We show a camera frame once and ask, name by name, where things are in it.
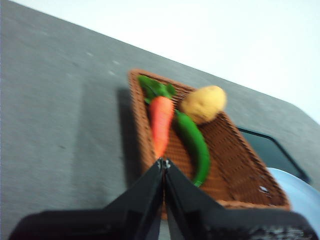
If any orange carrot with green leaves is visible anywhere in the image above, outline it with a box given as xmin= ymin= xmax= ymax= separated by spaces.
xmin=138 ymin=74 xmax=177 ymax=159

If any flat black tray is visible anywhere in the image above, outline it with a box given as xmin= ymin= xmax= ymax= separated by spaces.
xmin=236 ymin=126 xmax=312 ymax=185

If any tan potato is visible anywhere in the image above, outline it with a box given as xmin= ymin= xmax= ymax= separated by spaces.
xmin=180 ymin=84 xmax=228 ymax=125

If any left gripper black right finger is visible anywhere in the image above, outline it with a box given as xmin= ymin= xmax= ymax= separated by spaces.
xmin=164 ymin=158 xmax=320 ymax=240

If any long green pepper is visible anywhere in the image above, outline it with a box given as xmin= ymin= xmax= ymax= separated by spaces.
xmin=174 ymin=109 xmax=211 ymax=188

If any brown woven wicker basket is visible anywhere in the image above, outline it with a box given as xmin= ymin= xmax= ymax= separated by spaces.
xmin=127 ymin=68 xmax=292 ymax=221

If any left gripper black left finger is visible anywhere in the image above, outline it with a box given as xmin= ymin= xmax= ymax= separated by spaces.
xmin=7 ymin=157 xmax=165 ymax=240

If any blue plate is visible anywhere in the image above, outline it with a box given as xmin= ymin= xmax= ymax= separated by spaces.
xmin=266 ymin=167 xmax=320 ymax=219

